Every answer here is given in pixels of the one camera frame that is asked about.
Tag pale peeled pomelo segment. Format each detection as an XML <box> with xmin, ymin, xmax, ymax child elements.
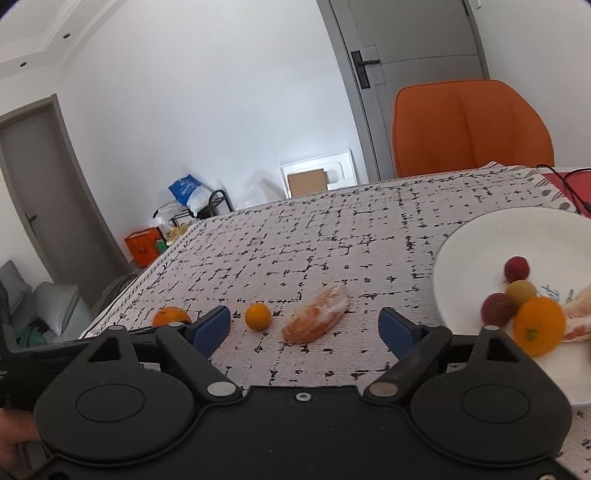
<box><xmin>559</xmin><ymin>283</ymin><xmax>591</xmax><ymax>343</ymax></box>

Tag grey-brown framed door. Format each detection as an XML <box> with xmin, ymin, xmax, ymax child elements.
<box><xmin>0</xmin><ymin>94</ymin><xmax>131</xmax><ymax>315</ymax></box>

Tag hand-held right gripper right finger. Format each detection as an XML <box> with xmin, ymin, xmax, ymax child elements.
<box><xmin>362</xmin><ymin>306</ymin><xmax>523</xmax><ymax>406</ymax></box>

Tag black door handle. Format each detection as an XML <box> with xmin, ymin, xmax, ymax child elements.
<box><xmin>350</xmin><ymin>49</ymin><xmax>380</xmax><ymax>90</ymax></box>

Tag medium orange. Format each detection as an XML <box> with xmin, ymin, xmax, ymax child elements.
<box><xmin>152</xmin><ymin>306</ymin><xmax>193</xmax><ymax>328</ymax></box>

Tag orange chair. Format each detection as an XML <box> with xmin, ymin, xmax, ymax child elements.
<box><xmin>392</xmin><ymin>79</ymin><xmax>555</xmax><ymax>179</ymax></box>

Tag brown cardboard piece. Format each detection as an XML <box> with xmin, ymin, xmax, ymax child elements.
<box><xmin>286</xmin><ymin>169</ymin><xmax>328</xmax><ymax>199</ymax></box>

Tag grey door with black handle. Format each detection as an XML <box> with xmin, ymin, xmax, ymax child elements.
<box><xmin>316</xmin><ymin>0</ymin><xmax>491</xmax><ymax>184</ymax></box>

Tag red orange printed mat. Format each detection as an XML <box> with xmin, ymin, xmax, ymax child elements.
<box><xmin>537</xmin><ymin>168</ymin><xmax>591</xmax><ymax>219</ymax></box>

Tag white black-patterned tablecloth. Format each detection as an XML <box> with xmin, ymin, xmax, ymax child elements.
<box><xmin>78</xmin><ymin>161</ymin><xmax>591</xmax><ymax>467</ymax></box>

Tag black metal rack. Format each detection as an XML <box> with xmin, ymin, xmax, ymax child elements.
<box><xmin>191</xmin><ymin>189</ymin><xmax>232</xmax><ymax>220</ymax></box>

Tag clear plastic bag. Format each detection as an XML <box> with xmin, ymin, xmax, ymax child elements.
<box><xmin>244</xmin><ymin>170</ymin><xmax>283</xmax><ymax>204</ymax></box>

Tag orange box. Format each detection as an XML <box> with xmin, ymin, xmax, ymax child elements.
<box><xmin>124</xmin><ymin>226</ymin><xmax>165</xmax><ymax>268</ymax></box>

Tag blue plastic bag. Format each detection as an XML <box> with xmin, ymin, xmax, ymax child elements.
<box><xmin>167</xmin><ymin>174</ymin><xmax>211</xmax><ymax>218</ymax></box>

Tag person's left hand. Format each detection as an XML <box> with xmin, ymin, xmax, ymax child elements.
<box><xmin>0</xmin><ymin>408</ymin><xmax>43</xmax><ymax>480</ymax></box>

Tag white plate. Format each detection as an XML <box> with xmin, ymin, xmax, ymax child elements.
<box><xmin>432</xmin><ymin>207</ymin><xmax>591</xmax><ymax>408</ymax></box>

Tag grey sofa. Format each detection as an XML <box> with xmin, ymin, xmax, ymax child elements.
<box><xmin>0</xmin><ymin>259</ymin><xmax>93</xmax><ymax>345</ymax></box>

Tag large peeled pomelo segment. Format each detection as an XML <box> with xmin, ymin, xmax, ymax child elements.
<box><xmin>281</xmin><ymin>283</ymin><xmax>351</xmax><ymax>345</ymax></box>

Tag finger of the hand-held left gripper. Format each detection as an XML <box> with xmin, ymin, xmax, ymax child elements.
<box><xmin>123</xmin><ymin>322</ymin><xmax>192</xmax><ymax>345</ymax></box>

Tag green cloth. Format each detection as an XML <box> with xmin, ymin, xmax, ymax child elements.
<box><xmin>16</xmin><ymin>322</ymin><xmax>47</xmax><ymax>347</ymax></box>

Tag red lychee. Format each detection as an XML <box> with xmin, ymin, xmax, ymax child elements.
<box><xmin>481</xmin><ymin>292</ymin><xmax>517</xmax><ymax>328</ymax></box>
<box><xmin>503</xmin><ymin>257</ymin><xmax>531</xmax><ymax>284</ymax></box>

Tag white foam packaging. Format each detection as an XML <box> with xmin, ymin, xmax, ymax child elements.
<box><xmin>279</xmin><ymin>147</ymin><xmax>358</xmax><ymax>200</ymax></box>

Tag large orange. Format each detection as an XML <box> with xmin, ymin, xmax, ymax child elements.
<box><xmin>513</xmin><ymin>296</ymin><xmax>567</xmax><ymax>357</ymax></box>

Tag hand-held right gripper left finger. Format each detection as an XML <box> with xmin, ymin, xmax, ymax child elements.
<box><xmin>83</xmin><ymin>305</ymin><xmax>244</xmax><ymax>409</ymax></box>

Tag yellowish lychee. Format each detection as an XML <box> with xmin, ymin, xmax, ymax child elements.
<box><xmin>505</xmin><ymin>280</ymin><xmax>538</xmax><ymax>308</ymax></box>

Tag small orange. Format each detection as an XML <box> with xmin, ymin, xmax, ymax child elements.
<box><xmin>244</xmin><ymin>302</ymin><xmax>273</xmax><ymax>332</ymax></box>

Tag black cable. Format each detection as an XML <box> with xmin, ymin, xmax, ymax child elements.
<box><xmin>535</xmin><ymin>163</ymin><xmax>591</xmax><ymax>218</ymax></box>

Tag green backpack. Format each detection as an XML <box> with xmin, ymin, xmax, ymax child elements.
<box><xmin>92</xmin><ymin>272</ymin><xmax>139</xmax><ymax>315</ymax></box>

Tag pale yellow slippers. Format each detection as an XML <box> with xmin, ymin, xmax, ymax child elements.
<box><xmin>165</xmin><ymin>223</ymin><xmax>193</xmax><ymax>246</ymax></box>

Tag white plastic bag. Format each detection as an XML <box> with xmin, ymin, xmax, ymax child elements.
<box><xmin>152</xmin><ymin>202</ymin><xmax>190</xmax><ymax>227</ymax></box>

